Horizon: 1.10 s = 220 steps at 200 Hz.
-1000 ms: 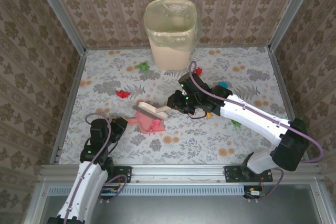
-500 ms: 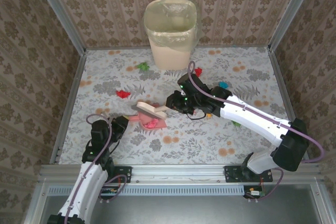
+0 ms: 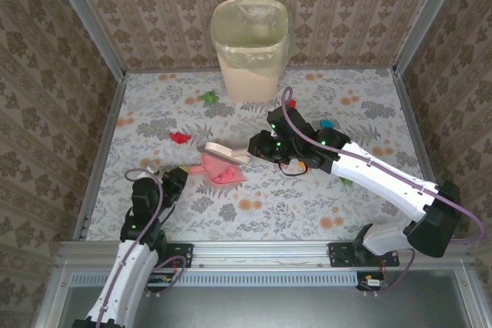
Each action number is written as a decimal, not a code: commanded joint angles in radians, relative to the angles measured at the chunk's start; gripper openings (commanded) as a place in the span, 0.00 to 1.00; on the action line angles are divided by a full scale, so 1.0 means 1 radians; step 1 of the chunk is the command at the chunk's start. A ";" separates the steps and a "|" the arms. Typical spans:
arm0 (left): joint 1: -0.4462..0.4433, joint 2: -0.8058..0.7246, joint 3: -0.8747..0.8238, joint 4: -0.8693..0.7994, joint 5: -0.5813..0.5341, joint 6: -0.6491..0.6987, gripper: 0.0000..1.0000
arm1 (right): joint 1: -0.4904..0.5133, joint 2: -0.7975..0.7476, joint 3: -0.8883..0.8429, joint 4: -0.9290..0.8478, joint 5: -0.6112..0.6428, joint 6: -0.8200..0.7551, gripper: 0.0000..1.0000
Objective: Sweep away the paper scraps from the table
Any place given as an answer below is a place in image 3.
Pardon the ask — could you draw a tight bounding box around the pink plastic dustpan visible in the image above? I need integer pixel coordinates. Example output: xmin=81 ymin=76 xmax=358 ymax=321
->
xmin=182 ymin=153 xmax=247 ymax=187

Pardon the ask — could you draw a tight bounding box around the beige hand brush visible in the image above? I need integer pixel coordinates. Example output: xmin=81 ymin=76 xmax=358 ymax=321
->
xmin=196 ymin=141 xmax=251 ymax=166

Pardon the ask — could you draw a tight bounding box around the beige plastic trash bin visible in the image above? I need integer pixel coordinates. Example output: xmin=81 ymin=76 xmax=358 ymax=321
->
xmin=210 ymin=0 xmax=291 ymax=103

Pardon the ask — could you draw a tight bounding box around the small electronics board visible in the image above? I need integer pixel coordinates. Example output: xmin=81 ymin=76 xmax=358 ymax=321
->
xmin=148 ymin=272 xmax=174 ymax=293
xmin=356 ymin=270 xmax=388 ymax=293

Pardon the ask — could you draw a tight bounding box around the grey metal panel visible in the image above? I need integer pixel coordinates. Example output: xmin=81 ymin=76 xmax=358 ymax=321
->
xmin=57 ymin=285 xmax=474 ymax=328

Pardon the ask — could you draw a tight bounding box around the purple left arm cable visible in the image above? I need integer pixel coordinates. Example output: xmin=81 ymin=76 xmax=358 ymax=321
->
xmin=94 ymin=167 xmax=189 ymax=328

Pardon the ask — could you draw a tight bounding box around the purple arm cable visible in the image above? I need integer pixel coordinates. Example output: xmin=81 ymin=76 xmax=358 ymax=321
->
xmin=281 ymin=87 xmax=485 ymax=297
xmin=94 ymin=167 xmax=189 ymax=328

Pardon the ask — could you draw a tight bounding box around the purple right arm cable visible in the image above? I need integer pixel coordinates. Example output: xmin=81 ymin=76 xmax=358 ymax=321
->
xmin=281 ymin=87 xmax=485 ymax=297

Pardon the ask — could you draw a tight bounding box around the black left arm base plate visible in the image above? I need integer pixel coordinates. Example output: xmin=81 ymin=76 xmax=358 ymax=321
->
xmin=153 ymin=242 xmax=193 ymax=269

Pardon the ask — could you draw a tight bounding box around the aluminium table side rail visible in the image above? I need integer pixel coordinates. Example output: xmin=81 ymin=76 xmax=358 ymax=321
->
xmin=75 ymin=74 xmax=128 ymax=240
xmin=391 ymin=70 xmax=441 ymax=191

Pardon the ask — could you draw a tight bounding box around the aluminium mounting rail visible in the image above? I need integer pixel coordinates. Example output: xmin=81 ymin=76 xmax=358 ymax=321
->
xmin=57 ymin=241 xmax=472 ymax=267

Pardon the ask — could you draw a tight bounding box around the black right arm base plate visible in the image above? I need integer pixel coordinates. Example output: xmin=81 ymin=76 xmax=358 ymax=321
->
xmin=327 ymin=242 xmax=401 ymax=267

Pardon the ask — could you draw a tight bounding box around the grey slotted cable duct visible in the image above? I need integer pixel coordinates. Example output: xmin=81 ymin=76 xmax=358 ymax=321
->
xmin=71 ymin=270 xmax=358 ymax=287

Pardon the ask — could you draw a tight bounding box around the aluminium corner post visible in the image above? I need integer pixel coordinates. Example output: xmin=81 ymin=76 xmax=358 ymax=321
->
xmin=391 ymin=0 xmax=468 ymax=75
xmin=45 ymin=0 xmax=126 ymax=81

